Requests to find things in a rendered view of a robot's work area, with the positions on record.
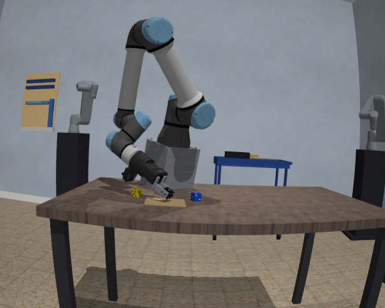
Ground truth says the tan flat mat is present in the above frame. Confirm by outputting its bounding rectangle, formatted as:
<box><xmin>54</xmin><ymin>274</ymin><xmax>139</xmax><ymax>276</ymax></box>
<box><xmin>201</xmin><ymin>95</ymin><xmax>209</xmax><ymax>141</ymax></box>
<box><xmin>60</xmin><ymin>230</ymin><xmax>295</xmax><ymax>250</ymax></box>
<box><xmin>144</xmin><ymin>197</ymin><xmax>186</xmax><ymax>207</ymax></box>

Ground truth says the blue die with white pips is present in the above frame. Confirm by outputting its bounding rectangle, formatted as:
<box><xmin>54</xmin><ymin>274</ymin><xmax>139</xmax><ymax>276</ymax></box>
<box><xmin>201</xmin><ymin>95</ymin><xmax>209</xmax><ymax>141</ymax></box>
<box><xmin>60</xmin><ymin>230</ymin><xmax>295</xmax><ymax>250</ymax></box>
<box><xmin>191</xmin><ymin>192</ymin><xmax>201</xmax><ymax>201</ymax></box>

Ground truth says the yellow die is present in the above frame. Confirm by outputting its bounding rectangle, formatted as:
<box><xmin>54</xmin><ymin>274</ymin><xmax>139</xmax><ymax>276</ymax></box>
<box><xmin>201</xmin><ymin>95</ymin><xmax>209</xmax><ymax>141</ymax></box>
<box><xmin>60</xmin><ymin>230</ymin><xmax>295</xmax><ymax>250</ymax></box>
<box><xmin>132</xmin><ymin>189</ymin><xmax>142</xmax><ymax>198</ymax></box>

